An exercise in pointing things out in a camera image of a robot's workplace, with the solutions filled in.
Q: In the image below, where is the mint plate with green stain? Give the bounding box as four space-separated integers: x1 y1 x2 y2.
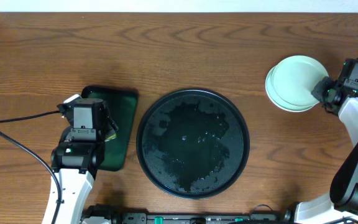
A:
265 67 314 113

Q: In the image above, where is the dark green rectangular water tray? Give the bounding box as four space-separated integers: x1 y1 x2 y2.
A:
81 85 139 172

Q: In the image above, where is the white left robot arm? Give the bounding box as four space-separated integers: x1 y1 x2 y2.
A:
42 95 118 223

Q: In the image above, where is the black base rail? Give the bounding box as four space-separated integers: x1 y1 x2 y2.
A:
82 213 284 224

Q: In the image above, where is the yellow green scrubbing sponge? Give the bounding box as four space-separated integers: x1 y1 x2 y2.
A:
104 129 116 142

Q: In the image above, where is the round black tray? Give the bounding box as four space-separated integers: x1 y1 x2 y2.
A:
136 89 250 199

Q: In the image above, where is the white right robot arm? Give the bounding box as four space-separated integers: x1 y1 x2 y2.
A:
283 77 358 223

